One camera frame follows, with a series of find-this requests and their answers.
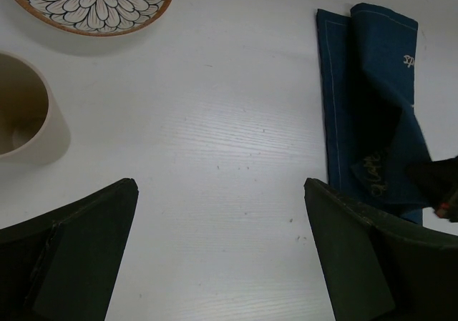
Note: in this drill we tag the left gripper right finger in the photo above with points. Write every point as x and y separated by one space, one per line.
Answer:
378 266

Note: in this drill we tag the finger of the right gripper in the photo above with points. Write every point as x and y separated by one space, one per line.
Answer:
437 182

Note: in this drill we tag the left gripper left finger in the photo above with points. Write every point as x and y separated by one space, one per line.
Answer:
63 265

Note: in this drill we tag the blue whale cloth napkin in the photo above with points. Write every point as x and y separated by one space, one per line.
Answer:
367 64

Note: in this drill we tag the beige ceramic cup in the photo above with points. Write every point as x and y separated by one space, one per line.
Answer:
33 129

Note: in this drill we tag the floral orange-rimmed plate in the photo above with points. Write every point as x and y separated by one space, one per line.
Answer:
98 18

